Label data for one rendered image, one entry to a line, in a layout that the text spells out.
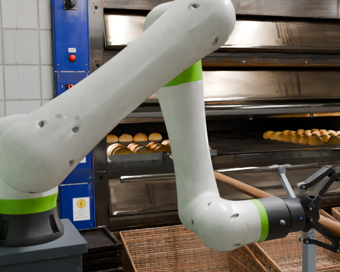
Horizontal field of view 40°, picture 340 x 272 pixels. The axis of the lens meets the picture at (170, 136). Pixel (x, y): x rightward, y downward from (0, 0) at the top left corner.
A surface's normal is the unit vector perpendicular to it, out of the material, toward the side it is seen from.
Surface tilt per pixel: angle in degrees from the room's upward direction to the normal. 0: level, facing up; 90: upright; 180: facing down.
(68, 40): 90
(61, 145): 89
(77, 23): 90
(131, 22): 70
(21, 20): 90
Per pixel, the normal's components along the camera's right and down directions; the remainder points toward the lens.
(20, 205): 0.17, 0.30
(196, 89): 0.64, 0.14
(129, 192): 0.29, -0.27
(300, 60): 0.32, 0.07
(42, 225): 0.69, -0.24
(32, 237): 0.35, -0.47
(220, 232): -0.22, 0.09
